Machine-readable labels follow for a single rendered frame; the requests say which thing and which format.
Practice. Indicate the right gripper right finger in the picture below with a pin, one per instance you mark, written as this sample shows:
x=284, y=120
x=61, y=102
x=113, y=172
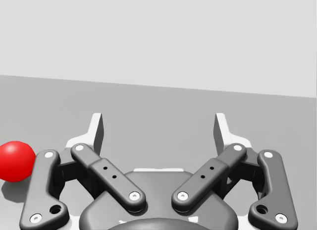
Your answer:
x=213, y=171

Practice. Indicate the red ball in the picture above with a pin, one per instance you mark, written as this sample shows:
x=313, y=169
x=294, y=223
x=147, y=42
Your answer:
x=15, y=161

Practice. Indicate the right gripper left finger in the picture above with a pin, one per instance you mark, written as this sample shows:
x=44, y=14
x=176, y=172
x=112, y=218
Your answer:
x=104, y=173

